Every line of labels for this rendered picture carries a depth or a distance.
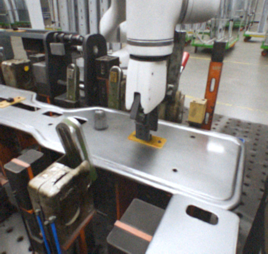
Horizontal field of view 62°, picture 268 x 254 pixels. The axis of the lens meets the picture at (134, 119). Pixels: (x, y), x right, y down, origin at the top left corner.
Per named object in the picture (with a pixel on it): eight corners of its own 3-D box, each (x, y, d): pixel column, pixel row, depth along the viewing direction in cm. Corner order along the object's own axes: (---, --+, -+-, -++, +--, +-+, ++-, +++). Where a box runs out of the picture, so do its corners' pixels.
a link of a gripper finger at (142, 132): (136, 109, 45) (136, 136, 49) (129, 114, 43) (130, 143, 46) (151, 112, 44) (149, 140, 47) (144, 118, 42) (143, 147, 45)
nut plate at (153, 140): (126, 139, 50) (126, 134, 50) (134, 131, 53) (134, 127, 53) (161, 148, 47) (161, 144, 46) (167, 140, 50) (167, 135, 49)
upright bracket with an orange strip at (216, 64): (187, 202, 72) (212, 41, 49) (188, 199, 73) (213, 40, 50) (196, 205, 71) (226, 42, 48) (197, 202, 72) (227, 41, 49)
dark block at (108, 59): (103, 164, 89) (94, 58, 69) (112, 155, 94) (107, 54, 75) (113, 168, 87) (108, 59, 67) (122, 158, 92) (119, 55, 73)
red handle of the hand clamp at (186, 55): (160, 92, 58) (179, 50, 64) (162, 97, 59) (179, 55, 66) (176, 95, 56) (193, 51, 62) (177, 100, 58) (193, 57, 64)
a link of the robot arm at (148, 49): (140, 33, 45) (140, 48, 47) (118, 39, 38) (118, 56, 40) (180, 35, 42) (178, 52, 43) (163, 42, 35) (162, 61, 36)
